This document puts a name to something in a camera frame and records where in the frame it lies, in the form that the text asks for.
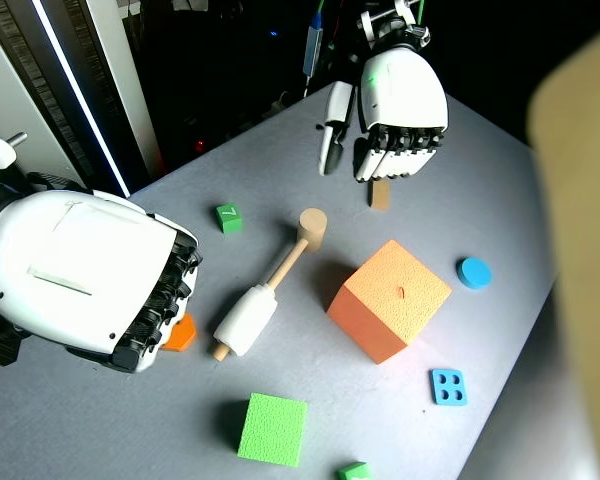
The blue round disc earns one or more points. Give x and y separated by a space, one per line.
474 272

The wooden mallet with white handle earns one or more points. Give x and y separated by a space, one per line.
247 320

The blue square block with holes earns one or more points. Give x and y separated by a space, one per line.
437 387

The orange hexagon block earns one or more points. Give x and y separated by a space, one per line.
182 335

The small green cube with number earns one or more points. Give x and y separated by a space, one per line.
230 220

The grey table cloth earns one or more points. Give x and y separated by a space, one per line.
130 415

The large orange foam cube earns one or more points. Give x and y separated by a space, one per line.
370 325

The small plain green cube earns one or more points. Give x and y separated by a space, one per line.
355 472

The grey-blue connector box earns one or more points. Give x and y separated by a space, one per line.
313 45

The white cabinet with lit strip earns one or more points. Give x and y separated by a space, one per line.
115 75

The blurry beige board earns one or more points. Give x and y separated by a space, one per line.
590 250

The large green foam cube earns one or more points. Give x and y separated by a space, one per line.
272 430

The brown wooden rectangular block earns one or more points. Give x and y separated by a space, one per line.
380 197

